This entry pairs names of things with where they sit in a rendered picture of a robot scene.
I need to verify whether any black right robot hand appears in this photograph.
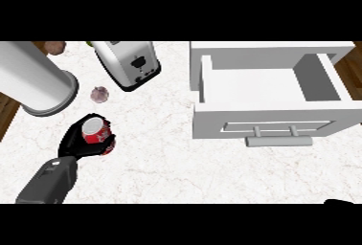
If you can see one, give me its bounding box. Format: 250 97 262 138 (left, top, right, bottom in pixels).
324 198 356 205

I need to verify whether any silver toaster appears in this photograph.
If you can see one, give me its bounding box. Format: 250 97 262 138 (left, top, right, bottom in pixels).
90 41 163 93

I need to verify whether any purple garlic bulb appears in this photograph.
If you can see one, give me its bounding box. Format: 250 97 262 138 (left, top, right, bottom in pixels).
89 86 111 104

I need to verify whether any white drawer cabinet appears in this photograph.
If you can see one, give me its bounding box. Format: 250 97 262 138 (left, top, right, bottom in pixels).
188 41 356 92

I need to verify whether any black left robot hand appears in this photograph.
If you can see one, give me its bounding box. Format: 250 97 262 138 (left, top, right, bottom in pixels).
56 113 117 159

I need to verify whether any white open drawer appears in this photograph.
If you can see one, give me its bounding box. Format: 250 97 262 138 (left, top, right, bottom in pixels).
191 53 362 148

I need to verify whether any red can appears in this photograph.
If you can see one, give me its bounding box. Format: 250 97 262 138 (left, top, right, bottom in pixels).
81 117 117 156

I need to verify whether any brown potato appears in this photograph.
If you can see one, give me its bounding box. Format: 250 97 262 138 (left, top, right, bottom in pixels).
45 41 68 56

